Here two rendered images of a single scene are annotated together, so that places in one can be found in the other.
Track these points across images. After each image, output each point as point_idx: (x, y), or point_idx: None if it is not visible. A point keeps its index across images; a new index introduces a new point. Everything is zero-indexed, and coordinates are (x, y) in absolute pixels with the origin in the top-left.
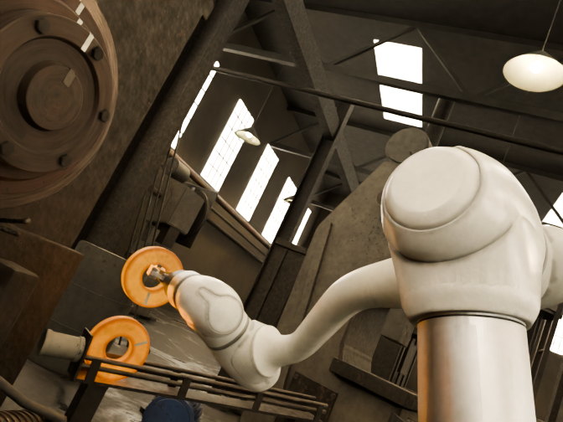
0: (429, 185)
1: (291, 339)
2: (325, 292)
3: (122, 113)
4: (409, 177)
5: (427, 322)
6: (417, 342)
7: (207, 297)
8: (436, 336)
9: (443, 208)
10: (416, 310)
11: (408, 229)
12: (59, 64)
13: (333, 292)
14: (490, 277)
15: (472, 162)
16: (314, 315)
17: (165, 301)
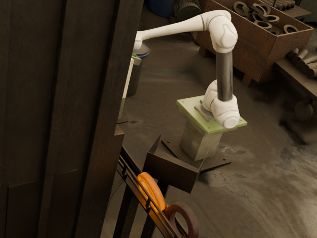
0: (229, 41)
1: (150, 35)
2: (171, 29)
3: None
4: (226, 39)
5: (221, 53)
6: (218, 54)
7: (137, 43)
8: (223, 55)
9: (232, 45)
10: (221, 52)
11: (226, 47)
12: None
13: (176, 31)
14: (232, 47)
15: (235, 36)
16: (165, 33)
17: None
